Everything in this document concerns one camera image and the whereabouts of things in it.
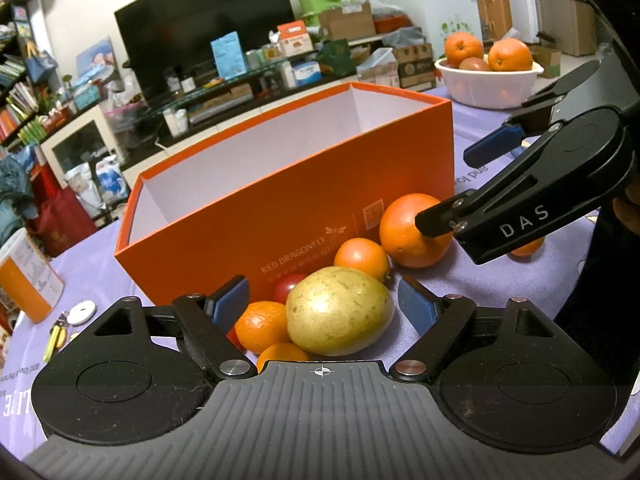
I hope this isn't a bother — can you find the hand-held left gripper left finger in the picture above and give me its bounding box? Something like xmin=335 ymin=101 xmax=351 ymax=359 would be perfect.
xmin=94 ymin=275 xmax=257 ymax=379

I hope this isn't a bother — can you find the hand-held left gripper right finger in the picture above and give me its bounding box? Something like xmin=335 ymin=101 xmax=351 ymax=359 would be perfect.
xmin=391 ymin=277 xmax=559 ymax=383

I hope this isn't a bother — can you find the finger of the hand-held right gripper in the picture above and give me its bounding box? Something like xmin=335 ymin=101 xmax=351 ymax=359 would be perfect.
xmin=415 ymin=130 xmax=601 ymax=266
xmin=464 ymin=59 xmax=606 ymax=167

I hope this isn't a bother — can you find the small red tomato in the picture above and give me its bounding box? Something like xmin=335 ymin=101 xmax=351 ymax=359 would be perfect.
xmin=271 ymin=273 xmax=309 ymax=302

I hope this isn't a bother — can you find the large orange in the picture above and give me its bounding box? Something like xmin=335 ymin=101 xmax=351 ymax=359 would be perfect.
xmin=488 ymin=38 xmax=534 ymax=72
xmin=444 ymin=32 xmax=485 ymax=69
xmin=379 ymin=193 xmax=454 ymax=269

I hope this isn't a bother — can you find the small orange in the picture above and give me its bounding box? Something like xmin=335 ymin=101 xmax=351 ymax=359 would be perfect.
xmin=507 ymin=236 xmax=546 ymax=259
xmin=234 ymin=301 xmax=292 ymax=354
xmin=256 ymin=342 xmax=312 ymax=365
xmin=333 ymin=237 xmax=391 ymax=284

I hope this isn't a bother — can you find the yellow-green pear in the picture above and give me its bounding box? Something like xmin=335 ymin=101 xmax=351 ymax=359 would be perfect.
xmin=285 ymin=266 xmax=396 ymax=357

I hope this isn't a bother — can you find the orange cardboard box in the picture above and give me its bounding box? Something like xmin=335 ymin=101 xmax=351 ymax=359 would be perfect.
xmin=114 ymin=81 xmax=455 ymax=312

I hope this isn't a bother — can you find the white plastic bowl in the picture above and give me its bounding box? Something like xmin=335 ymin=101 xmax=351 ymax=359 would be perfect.
xmin=433 ymin=56 xmax=545 ymax=110

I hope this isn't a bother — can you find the brown printed carton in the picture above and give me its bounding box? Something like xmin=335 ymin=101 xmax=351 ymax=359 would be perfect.
xmin=392 ymin=42 xmax=436 ymax=90

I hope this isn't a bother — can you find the cardboard box with plastic bag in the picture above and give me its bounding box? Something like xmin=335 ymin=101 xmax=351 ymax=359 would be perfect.
xmin=356 ymin=47 xmax=401 ymax=90

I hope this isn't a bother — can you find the white round disc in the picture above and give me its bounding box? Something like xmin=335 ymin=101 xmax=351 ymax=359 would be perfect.
xmin=67 ymin=300 xmax=96 ymax=324

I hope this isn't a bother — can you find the white chest freezer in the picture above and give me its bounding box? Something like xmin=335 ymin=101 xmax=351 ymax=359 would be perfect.
xmin=375 ymin=0 xmax=484 ymax=55

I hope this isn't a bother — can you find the blue and white bag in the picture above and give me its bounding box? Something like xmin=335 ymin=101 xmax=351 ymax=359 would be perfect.
xmin=94 ymin=156 xmax=127 ymax=207

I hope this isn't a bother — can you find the black and white television stand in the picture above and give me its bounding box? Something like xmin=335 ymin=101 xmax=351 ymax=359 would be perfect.
xmin=119 ymin=62 xmax=363 ymax=173

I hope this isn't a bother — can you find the dark green gift bag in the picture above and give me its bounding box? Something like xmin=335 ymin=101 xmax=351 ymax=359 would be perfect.
xmin=317 ymin=38 xmax=357 ymax=77

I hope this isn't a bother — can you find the red shopping bag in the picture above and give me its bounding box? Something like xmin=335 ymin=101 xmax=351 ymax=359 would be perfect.
xmin=34 ymin=186 xmax=99 ymax=257

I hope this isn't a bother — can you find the open brown cardboard box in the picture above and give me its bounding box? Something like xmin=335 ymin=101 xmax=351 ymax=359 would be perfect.
xmin=318 ymin=2 xmax=377 ymax=42

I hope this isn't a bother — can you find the blue and white medicine box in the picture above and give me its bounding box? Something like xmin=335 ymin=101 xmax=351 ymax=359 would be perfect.
xmin=292 ymin=62 xmax=323 ymax=87

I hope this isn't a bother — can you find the orange and white canister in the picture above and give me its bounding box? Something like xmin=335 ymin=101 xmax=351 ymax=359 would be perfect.
xmin=0 ymin=230 xmax=66 ymax=324

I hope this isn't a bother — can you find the orange and white carton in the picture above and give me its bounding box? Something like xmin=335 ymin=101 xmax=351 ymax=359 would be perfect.
xmin=276 ymin=21 xmax=315 ymax=57

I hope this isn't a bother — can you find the white glass-door cabinet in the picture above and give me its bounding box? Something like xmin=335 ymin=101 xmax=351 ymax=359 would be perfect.
xmin=39 ymin=103 xmax=124 ymax=187

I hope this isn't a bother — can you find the blue standing pouch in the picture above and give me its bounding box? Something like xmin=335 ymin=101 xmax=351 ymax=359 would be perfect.
xmin=210 ymin=31 xmax=247 ymax=80

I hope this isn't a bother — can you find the teal padded jacket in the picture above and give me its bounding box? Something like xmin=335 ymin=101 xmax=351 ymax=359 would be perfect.
xmin=0 ymin=154 xmax=37 ymax=212

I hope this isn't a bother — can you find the black flat television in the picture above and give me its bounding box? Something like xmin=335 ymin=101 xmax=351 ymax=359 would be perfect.
xmin=114 ymin=0 xmax=296 ymax=102

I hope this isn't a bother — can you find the bookshelf with books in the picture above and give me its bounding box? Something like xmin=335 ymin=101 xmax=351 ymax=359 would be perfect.
xmin=0 ymin=0 xmax=57 ymax=148

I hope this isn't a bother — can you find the yellow-handled tool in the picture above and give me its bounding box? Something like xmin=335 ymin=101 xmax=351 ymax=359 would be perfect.
xmin=42 ymin=312 xmax=72 ymax=362

